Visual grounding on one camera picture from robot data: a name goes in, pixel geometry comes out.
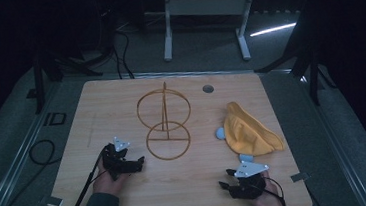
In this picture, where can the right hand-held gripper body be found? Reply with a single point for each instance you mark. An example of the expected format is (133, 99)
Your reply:
(248, 182)

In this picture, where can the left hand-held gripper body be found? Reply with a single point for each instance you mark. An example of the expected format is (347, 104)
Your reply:
(117, 164)

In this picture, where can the person's left hand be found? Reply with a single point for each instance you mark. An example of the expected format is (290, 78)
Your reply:
(108, 185)

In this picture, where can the person's right hand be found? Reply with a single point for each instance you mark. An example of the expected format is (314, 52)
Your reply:
(269, 199)

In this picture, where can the yellow fabric hat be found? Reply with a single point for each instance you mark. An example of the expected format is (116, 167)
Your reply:
(247, 134)

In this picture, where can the black metal stand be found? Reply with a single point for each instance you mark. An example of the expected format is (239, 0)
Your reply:
(38, 82)
(313, 81)

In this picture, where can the aluminium frame rail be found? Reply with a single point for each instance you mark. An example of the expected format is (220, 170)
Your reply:
(338, 143)
(15, 164)

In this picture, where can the white metal desk frame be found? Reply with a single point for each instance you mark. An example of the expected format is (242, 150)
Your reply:
(207, 6)

